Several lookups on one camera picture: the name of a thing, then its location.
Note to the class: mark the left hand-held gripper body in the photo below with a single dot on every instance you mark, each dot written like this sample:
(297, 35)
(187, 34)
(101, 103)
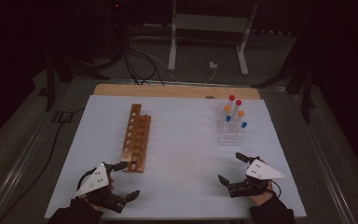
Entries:
(94, 182)

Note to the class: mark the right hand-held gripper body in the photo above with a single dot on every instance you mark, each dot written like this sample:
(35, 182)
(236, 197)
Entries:
(261, 171)

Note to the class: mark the clear plastic test tube rack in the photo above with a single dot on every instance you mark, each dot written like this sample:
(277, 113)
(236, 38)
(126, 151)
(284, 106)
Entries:
(231, 138)

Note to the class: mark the wooden test tube rack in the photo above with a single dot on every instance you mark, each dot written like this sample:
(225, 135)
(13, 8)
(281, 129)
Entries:
(143, 140)

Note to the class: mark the orange-capped test tube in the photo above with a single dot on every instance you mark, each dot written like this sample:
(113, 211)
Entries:
(227, 108)
(240, 113)

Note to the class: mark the red-capped test tube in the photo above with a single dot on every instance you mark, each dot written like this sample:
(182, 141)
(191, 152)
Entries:
(238, 102)
(231, 97)

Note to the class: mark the person's left hand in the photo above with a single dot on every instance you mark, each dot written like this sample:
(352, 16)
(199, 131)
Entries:
(112, 186)

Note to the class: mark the person's right hand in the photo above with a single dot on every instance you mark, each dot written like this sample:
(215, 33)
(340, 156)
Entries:
(262, 196)

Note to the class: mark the white table sheet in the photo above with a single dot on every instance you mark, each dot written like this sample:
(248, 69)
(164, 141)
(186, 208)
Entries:
(183, 161)

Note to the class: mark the black stand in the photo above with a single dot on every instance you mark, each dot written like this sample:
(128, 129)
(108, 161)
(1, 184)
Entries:
(307, 102)
(50, 90)

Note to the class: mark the white plug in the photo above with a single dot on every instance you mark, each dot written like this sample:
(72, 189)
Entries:
(213, 65)

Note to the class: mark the white metal stand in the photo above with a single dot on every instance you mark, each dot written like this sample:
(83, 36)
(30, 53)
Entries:
(172, 46)

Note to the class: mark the white power strip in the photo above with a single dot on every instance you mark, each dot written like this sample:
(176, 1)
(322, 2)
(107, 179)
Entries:
(152, 25)

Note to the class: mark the metal frame rail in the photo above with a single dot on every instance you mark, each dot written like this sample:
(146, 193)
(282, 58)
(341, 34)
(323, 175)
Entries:
(15, 174)
(323, 161)

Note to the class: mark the black floor bracket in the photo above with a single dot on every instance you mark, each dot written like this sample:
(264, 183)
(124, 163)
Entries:
(62, 117)

